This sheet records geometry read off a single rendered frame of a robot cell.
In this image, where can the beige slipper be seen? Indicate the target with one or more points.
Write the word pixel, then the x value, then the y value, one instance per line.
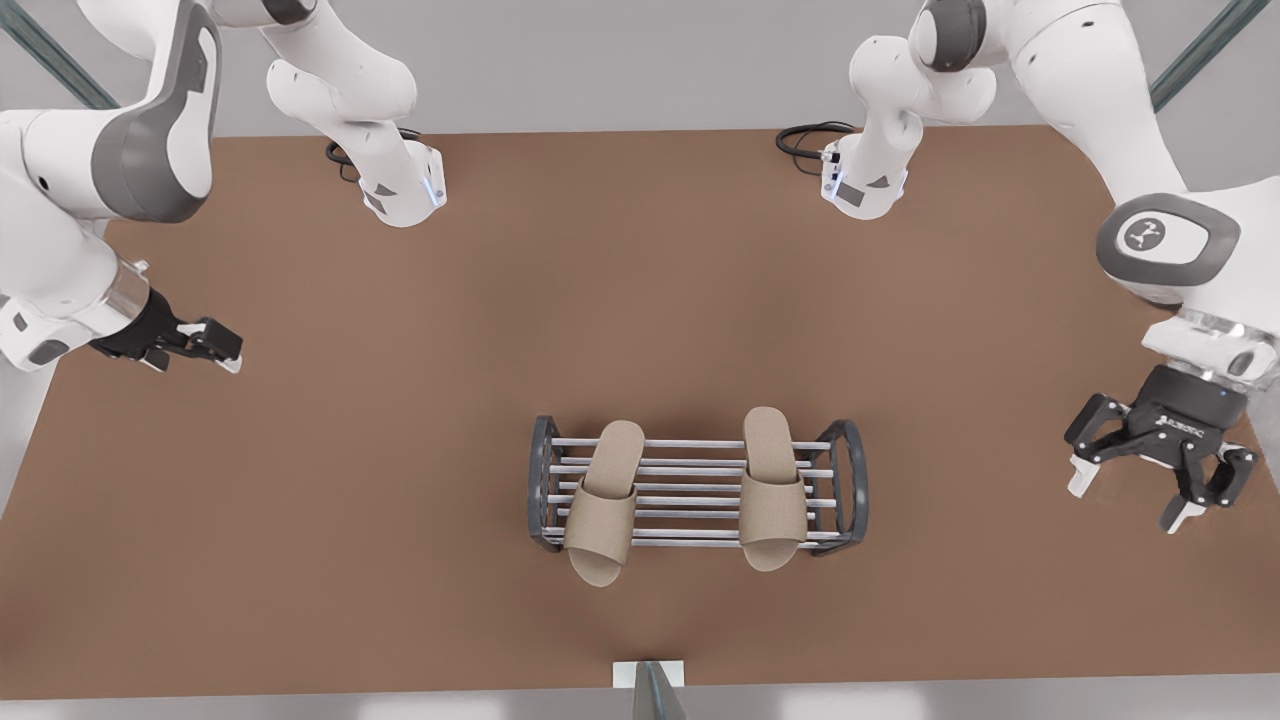
pixel 771 510
pixel 602 520

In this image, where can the silver frame post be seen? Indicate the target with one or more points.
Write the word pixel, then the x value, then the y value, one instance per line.
pixel 1205 45
pixel 50 50
pixel 655 690

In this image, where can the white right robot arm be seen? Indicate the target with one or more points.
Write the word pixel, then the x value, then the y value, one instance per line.
pixel 60 240

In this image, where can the dark grey metal shoe rack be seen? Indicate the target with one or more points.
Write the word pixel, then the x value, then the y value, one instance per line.
pixel 690 490

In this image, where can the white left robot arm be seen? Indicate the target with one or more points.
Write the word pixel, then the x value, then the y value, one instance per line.
pixel 1100 100

